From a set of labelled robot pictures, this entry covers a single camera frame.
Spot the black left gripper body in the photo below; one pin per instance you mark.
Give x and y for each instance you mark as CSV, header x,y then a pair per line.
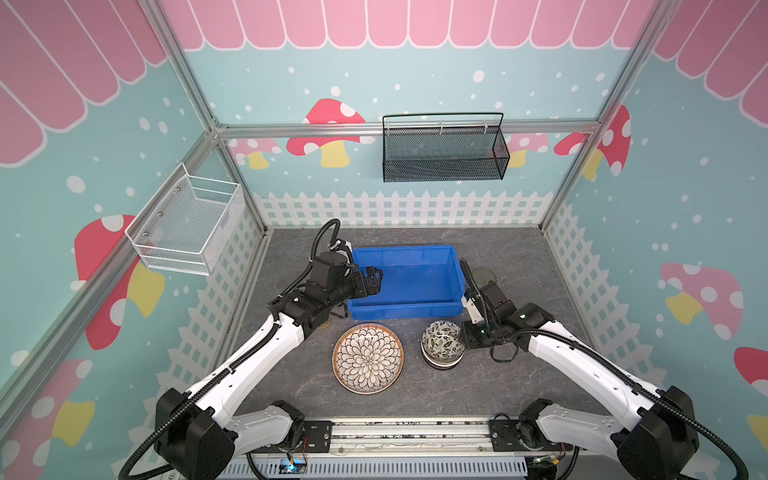
x,y
352,287

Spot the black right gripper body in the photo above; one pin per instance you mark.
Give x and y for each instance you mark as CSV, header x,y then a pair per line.
x,y
475,297

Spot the black floral pattern bowl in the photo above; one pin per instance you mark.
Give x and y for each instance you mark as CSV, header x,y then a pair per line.
x,y
442,340

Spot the purple striped ceramic bowl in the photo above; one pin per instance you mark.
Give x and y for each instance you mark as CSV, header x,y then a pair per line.
x,y
441,365

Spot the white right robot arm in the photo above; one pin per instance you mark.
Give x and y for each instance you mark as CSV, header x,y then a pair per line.
x,y
650,431

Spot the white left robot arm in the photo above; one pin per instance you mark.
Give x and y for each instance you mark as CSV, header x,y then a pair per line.
x,y
196,432

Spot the blue plastic bin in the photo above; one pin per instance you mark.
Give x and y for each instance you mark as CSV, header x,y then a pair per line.
x,y
418,282

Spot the green transparent plastic cup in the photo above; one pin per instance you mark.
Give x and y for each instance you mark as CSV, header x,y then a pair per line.
x,y
483,276

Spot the brown floral pattern plate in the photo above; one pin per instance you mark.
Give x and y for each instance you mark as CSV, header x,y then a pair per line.
x,y
368,358

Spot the black mesh wall basket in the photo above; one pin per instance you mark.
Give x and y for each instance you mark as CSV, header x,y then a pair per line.
x,y
441,147

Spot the white wire wall basket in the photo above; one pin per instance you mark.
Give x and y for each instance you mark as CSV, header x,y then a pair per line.
x,y
187,224

